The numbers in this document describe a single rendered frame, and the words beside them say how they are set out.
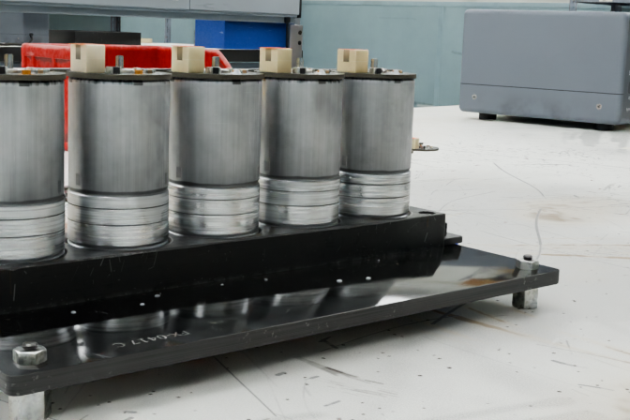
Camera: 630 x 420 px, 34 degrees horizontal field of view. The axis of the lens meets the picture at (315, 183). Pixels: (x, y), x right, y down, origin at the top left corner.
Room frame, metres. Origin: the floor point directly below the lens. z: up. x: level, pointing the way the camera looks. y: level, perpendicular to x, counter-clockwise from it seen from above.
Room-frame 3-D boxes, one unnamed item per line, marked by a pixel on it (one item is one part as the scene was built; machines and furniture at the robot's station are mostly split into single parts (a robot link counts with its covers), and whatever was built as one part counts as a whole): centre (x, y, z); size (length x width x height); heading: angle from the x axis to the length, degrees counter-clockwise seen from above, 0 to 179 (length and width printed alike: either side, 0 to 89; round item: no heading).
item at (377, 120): (0.31, -0.02, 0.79); 0.02 x 0.02 x 0.05
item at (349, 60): (0.30, -0.01, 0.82); 0.01 x 0.01 x 0.01; 40
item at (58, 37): (3.20, 0.69, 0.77); 0.24 x 0.16 x 0.04; 137
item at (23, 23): (2.97, 0.86, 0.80); 0.15 x 0.12 x 0.10; 67
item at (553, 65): (0.93, -0.22, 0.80); 0.15 x 0.12 x 0.10; 51
